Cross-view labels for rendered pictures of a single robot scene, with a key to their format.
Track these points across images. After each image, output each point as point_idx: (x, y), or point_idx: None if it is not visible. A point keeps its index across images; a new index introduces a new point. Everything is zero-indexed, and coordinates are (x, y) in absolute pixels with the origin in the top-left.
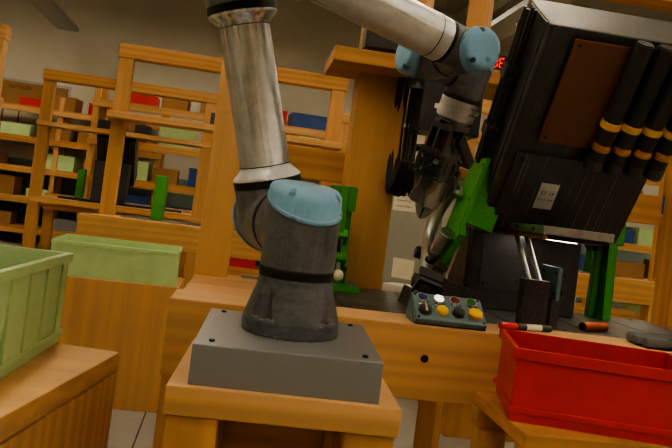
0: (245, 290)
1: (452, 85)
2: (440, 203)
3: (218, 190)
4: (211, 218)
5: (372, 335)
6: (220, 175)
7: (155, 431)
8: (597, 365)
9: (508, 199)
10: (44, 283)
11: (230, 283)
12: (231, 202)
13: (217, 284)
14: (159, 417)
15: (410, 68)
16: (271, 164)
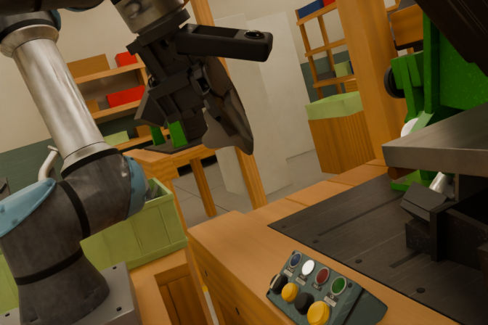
0: (343, 191)
1: None
2: (232, 137)
3: (363, 81)
4: (368, 107)
5: (248, 300)
6: (360, 67)
7: (218, 321)
8: None
9: (477, 43)
10: (129, 223)
11: (366, 175)
12: (375, 89)
13: (344, 180)
14: (215, 312)
15: (65, 8)
16: (63, 159)
